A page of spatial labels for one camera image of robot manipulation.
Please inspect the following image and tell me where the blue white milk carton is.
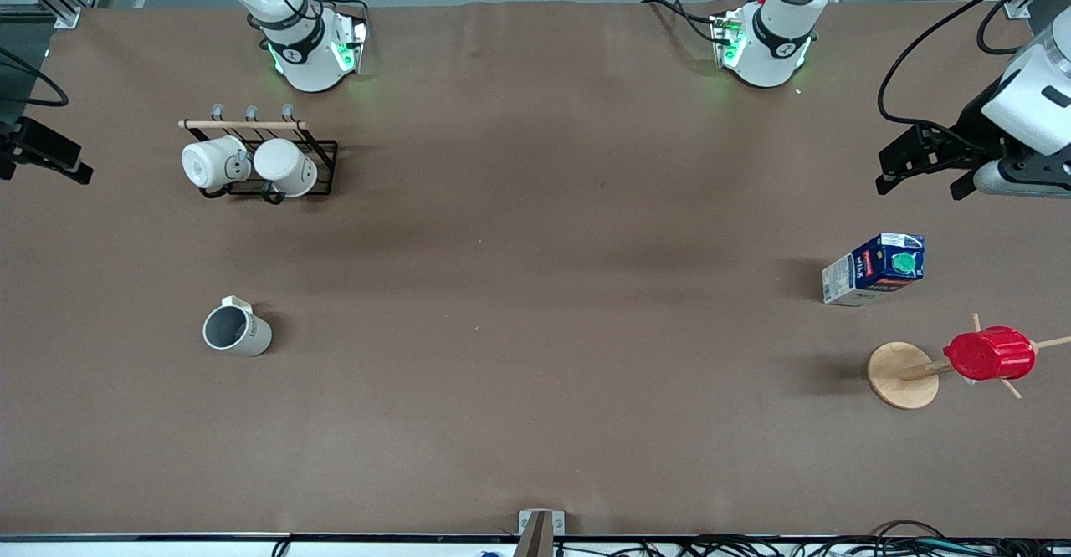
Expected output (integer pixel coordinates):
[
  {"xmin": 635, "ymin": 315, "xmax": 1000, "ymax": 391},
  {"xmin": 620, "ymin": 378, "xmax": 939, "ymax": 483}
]
[{"xmin": 822, "ymin": 233, "xmax": 926, "ymax": 307}]

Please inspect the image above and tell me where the grey ceramic mug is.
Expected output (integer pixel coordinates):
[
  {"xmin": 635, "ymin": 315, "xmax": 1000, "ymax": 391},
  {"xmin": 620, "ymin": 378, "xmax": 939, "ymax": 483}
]
[{"xmin": 202, "ymin": 295, "xmax": 274, "ymax": 358}]

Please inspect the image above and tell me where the red plastic cup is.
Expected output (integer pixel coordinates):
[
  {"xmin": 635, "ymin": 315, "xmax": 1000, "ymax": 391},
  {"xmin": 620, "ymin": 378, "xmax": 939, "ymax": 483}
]
[{"xmin": 943, "ymin": 326, "xmax": 1037, "ymax": 382}]

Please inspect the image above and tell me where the white mug with printed face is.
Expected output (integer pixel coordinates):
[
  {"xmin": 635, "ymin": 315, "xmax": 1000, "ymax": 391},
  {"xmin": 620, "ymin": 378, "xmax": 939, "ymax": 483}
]
[{"xmin": 182, "ymin": 135, "xmax": 252, "ymax": 192}]

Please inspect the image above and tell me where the wooden mug tree stand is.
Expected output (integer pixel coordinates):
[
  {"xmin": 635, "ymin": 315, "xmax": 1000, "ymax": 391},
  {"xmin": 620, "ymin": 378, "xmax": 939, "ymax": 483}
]
[{"xmin": 867, "ymin": 313, "xmax": 1071, "ymax": 411}]

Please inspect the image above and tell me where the plain white mug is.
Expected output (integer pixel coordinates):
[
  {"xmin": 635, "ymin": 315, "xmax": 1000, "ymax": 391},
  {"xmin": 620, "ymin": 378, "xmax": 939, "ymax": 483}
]
[{"xmin": 254, "ymin": 139, "xmax": 319, "ymax": 198}]

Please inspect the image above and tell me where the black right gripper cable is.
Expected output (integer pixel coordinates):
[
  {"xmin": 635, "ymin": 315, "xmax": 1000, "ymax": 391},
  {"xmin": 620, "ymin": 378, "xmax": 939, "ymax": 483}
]
[{"xmin": 0, "ymin": 45, "xmax": 69, "ymax": 108}]

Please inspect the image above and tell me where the black left arm base cable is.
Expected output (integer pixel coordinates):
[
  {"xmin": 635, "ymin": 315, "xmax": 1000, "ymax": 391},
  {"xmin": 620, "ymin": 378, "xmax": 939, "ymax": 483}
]
[{"xmin": 641, "ymin": 0, "xmax": 722, "ymax": 46}]

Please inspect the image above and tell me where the black wire mug rack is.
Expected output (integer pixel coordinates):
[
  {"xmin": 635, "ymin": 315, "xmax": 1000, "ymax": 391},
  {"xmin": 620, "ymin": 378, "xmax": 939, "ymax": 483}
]
[{"xmin": 178, "ymin": 104, "xmax": 340, "ymax": 205}]

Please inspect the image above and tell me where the black cable bundle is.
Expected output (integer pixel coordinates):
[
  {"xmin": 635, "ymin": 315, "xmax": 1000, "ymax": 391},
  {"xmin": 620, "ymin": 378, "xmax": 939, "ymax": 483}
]
[{"xmin": 669, "ymin": 520, "xmax": 1071, "ymax": 557}]

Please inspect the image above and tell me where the grey metal camera bracket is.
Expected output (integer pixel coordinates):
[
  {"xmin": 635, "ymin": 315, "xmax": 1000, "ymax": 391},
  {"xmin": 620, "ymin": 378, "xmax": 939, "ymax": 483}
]
[{"xmin": 518, "ymin": 509, "xmax": 566, "ymax": 557}]

